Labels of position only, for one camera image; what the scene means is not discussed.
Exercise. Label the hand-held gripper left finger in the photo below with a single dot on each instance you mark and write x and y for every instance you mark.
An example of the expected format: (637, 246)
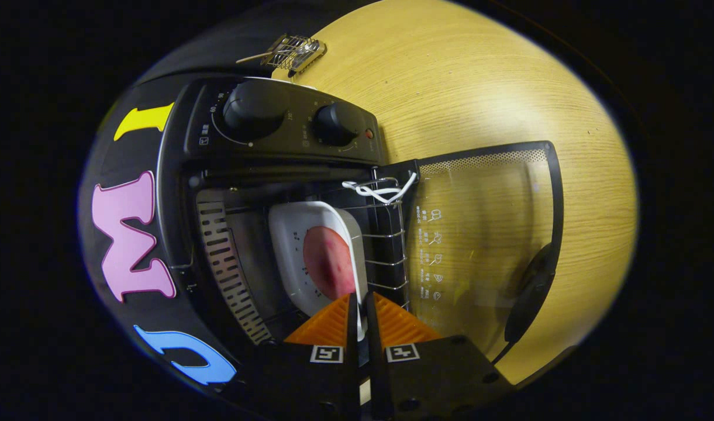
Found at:
(298, 380)

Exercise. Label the pink round food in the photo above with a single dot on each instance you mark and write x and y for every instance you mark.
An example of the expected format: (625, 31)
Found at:
(327, 263)

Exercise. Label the wooden stick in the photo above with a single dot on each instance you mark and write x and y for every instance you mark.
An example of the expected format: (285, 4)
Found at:
(251, 57)

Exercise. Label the white rectangular plate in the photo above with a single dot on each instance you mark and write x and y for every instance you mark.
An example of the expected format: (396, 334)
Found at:
(292, 234)

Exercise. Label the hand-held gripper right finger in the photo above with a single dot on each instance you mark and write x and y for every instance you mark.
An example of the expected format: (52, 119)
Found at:
(427, 380)

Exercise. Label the black toaster oven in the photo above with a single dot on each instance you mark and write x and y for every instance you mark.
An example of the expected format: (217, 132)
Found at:
(275, 134)

